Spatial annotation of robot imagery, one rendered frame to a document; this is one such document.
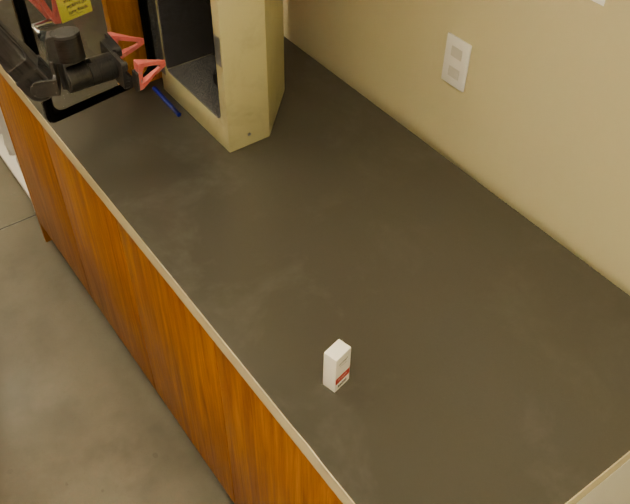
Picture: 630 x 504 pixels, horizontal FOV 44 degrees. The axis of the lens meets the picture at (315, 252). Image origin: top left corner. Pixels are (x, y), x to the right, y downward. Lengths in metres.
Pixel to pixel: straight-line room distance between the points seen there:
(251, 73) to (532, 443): 0.96
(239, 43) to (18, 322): 1.49
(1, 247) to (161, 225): 1.52
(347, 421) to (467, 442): 0.20
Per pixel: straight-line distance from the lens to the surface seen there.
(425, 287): 1.52
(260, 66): 1.74
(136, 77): 1.69
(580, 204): 1.63
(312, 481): 1.47
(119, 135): 1.91
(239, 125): 1.78
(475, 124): 1.76
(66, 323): 2.77
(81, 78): 1.69
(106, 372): 2.61
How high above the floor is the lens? 2.06
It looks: 46 degrees down
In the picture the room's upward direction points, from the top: 1 degrees clockwise
